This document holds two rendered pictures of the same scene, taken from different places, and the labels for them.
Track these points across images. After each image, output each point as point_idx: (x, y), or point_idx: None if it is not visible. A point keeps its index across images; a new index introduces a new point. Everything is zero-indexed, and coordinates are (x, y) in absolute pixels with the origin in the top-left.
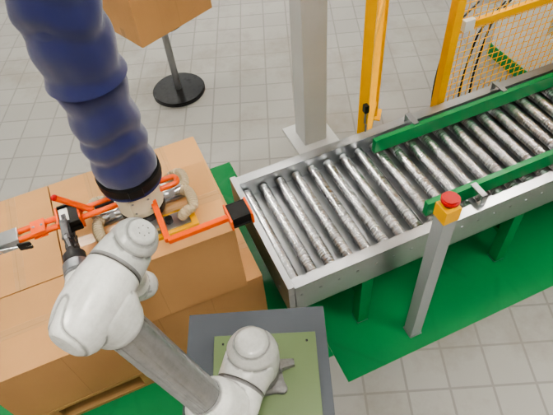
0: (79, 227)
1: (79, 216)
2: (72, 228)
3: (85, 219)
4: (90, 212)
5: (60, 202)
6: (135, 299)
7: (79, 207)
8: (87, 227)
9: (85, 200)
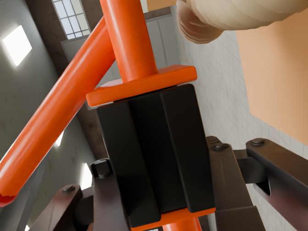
0: (178, 116)
1: (87, 100)
2: (175, 157)
3: (275, 52)
4: (106, 23)
5: (23, 172)
6: None
7: (75, 85)
8: (299, 52)
9: (238, 41)
